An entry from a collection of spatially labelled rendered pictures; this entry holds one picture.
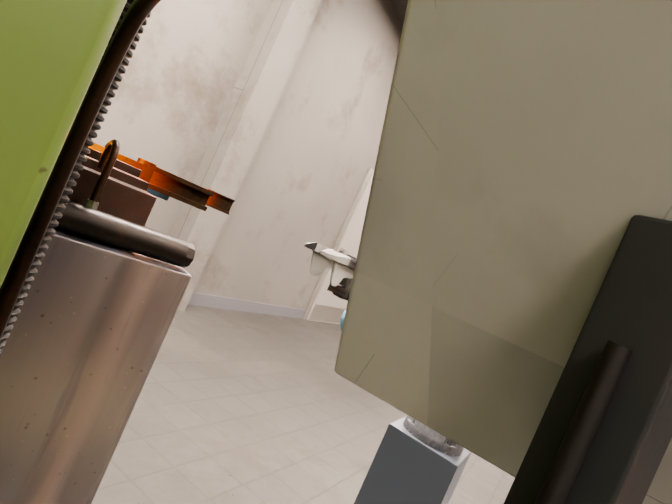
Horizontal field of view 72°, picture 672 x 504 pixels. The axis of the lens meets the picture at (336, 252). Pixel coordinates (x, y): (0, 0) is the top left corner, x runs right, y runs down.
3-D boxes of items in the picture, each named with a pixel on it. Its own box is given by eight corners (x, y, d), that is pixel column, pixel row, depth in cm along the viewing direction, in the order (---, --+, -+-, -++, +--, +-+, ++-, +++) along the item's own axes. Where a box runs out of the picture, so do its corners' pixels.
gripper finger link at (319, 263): (294, 268, 83) (335, 285, 87) (308, 238, 83) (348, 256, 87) (288, 265, 85) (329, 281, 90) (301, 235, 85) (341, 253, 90)
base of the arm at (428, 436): (413, 417, 154) (425, 390, 154) (466, 449, 145) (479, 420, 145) (395, 425, 137) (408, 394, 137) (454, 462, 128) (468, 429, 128)
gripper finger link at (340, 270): (321, 283, 77) (351, 293, 84) (335, 251, 77) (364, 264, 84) (308, 276, 79) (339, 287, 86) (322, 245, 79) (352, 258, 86)
